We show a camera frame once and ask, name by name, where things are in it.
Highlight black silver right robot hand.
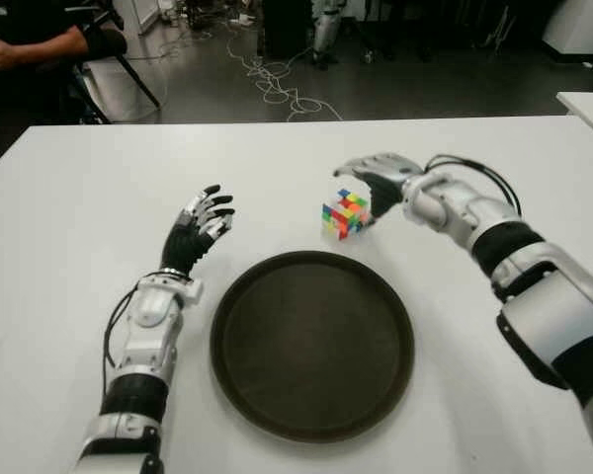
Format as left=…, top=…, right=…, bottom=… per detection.
left=331, top=153, right=426, bottom=226

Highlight black wheeled stand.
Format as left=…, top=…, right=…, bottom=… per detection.
left=350, top=0, right=434, bottom=64

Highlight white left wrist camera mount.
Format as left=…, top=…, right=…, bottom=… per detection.
left=182, top=278, right=205, bottom=303

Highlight dark brown round plate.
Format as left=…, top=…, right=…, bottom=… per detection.
left=210, top=250, right=416, bottom=444

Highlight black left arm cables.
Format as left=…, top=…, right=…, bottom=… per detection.
left=103, top=283, right=145, bottom=386

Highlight tangled white floor cable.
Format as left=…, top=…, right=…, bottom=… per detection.
left=225, top=29, right=345, bottom=123

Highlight multicolour Rubik's cube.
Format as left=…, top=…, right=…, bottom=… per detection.
left=320, top=188, right=371, bottom=242

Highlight seated person in black shirt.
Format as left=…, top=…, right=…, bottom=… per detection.
left=0, top=0, right=90, bottom=167

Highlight grey folded metal stand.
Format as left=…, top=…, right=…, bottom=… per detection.
left=483, top=2, right=519, bottom=53

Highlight black chair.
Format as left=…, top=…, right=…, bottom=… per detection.
left=63, top=0, right=162, bottom=125

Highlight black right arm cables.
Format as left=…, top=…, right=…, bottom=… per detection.
left=424, top=154, right=523, bottom=218

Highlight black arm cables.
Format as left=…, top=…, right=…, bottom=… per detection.
left=103, top=283, right=145, bottom=386
left=424, top=154, right=523, bottom=218

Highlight white machine housing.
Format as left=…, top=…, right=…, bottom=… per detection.
left=541, top=0, right=593, bottom=64

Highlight white board panel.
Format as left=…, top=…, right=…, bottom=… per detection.
left=127, top=0, right=162, bottom=36

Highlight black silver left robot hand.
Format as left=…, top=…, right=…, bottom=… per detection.
left=160, top=184, right=236, bottom=274

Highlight black cabinet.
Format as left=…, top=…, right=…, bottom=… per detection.
left=261, top=0, right=315, bottom=58

